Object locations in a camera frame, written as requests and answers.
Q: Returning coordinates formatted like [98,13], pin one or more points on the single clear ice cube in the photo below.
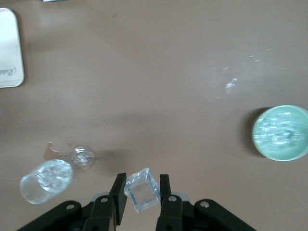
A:
[143,192]

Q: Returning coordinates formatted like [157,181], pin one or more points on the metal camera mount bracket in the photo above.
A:
[55,0]

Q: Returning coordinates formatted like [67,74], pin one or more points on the brown table cover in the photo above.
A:
[144,72]

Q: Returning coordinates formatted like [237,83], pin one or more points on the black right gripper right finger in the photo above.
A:
[166,190]

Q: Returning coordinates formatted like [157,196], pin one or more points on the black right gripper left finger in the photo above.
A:
[118,192]

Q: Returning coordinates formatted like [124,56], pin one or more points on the clear stemmed wine glass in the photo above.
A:
[48,179]

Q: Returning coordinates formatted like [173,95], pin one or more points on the cream rabbit print tray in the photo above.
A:
[9,48]

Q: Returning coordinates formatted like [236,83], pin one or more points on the pale green ceramic bowl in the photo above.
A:
[276,154]

